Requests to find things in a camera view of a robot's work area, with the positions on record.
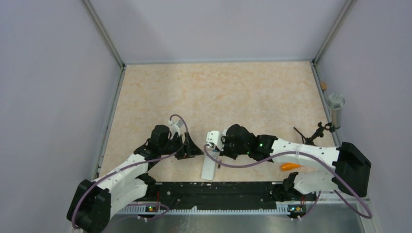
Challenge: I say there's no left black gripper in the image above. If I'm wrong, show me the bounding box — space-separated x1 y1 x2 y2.
160 132 204 160

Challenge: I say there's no white remote control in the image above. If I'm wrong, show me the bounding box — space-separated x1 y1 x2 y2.
201 150 220 181

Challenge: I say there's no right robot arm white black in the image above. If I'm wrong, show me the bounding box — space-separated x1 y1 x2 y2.
207 124 371 200

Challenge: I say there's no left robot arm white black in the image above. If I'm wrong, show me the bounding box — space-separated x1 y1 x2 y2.
67 125 203 233

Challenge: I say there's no orange carrot toy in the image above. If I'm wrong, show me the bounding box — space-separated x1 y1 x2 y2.
280 163 302 171

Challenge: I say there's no small cork piece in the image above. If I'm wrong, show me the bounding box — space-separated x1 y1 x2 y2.
320 82 327 91

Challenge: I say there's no silver metal cylinder cup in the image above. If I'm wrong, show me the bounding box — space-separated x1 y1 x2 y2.
327 93 345 129

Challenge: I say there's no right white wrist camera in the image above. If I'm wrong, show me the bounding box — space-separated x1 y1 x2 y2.
206 131 224 151

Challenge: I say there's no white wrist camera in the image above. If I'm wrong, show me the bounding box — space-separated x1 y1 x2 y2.
206 131 224 151
168 119 184 136

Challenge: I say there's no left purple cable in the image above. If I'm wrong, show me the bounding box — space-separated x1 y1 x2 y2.
70 114 190 230

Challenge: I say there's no purple cable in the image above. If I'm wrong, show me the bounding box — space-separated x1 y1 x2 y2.
70 114 190 230
203 144 373 220

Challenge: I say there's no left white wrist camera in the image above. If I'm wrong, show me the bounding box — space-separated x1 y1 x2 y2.
168 119 184 136

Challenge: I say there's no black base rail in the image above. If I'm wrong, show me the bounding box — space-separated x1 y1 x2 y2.
141 181 318 211

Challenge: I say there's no black clamp mount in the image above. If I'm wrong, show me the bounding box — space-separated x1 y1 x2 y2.
293 122 337 146

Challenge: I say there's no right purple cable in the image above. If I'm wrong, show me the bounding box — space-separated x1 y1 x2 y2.
203 144 373 220

